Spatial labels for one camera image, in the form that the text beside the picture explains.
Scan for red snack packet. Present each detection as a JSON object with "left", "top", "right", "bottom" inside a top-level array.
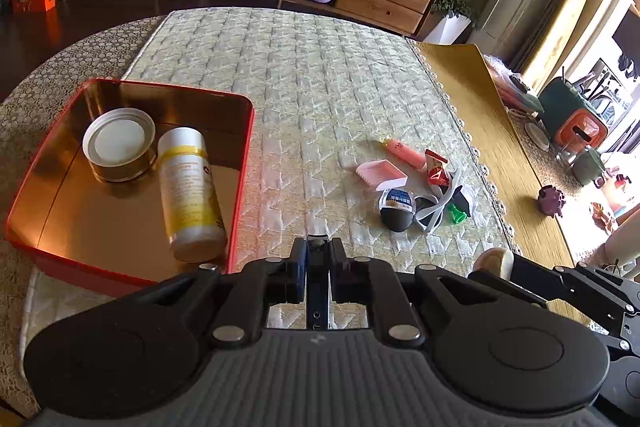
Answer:
[{"left": 424, "top": 149, "right": 451, "bottom": 186}]

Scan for gold round tin white lid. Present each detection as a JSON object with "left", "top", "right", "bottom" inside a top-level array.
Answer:
[{"left": 81, "top": 108, "right": 157, "bottom": 184}]

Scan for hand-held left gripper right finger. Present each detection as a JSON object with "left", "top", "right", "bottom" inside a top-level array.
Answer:
[{"left": 329, "top": 238, "right": 481, "bottom": 349}]

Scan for black oval item blue label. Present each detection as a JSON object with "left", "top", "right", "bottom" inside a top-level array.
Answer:
[{"left": 378, "top": 188, "right": 416, "bottom": 234}]

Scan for lace patterned tablecloth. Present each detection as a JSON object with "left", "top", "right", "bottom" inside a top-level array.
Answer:
[{"left": 0, "top": 16, "right": 168, "bottom": 418}]

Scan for green orange appliance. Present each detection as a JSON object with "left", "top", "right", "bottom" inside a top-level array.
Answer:
[{"left": 537, "top": 77, "right": 608, "bottom": 148}]

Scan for small black object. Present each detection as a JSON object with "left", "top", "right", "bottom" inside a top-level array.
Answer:
[{"left": 452, "top": 187, "right": 476, "bottom": 215}]

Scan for white planter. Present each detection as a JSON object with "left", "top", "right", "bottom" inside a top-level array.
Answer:
[{"left": 422, "top": 12, "right": 473, "bottom": 45}]

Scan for pink tube orange cap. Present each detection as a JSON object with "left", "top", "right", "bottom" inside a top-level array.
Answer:
[{"left": 382, "top": 138, "right": 427, "bottom": 168}]

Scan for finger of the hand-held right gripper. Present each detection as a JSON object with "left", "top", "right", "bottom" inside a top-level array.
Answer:
[{"left": 470, "top": 254, "right": 593, "bottom": 323}]

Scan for beige rounded block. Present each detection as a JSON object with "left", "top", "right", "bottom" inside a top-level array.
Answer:
[{"left": 474, "top": 248, "right": 516, "bottom": 282}]

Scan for red tin tray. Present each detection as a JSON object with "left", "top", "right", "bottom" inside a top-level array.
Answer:
[{"left": 5, "top": 78, "right": 256, "bottom": 298}]

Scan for silver metal tool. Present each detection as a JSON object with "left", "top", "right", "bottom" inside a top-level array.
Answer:
[{"left": 415, "top": 169, "right": 463, "bottom": 220}]

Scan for purple toy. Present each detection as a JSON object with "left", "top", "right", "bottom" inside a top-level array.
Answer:
[{"left": 537, "top": 185, "right": 567, "bottom": 219}]

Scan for small brown toy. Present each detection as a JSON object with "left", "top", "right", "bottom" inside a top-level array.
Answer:
[{"left": 590, "top": 202, "right": 618, "bottom": 233}]

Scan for quilted cream mat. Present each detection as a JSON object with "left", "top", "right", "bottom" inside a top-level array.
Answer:
[{"left": 20, "top": 7, "right": 513, "bottom": 343}]

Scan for green mug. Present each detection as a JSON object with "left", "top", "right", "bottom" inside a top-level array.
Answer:
[{"left": 572, "top": 149, "right": 606, "bottom": 186}]

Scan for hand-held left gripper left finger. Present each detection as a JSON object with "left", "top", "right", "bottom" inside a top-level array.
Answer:
[{"left": 145, "top": 238, "right": 307, "bottom": 350}]

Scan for white bottle yellow label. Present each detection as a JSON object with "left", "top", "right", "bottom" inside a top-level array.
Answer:
[{"left": 157, "top": 127, "right": 228, "bottom": 264}]

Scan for pink toy comb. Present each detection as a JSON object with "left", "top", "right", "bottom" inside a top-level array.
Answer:
[{"left": 356, "top": 158, "right": 408, "bottom": 192}]

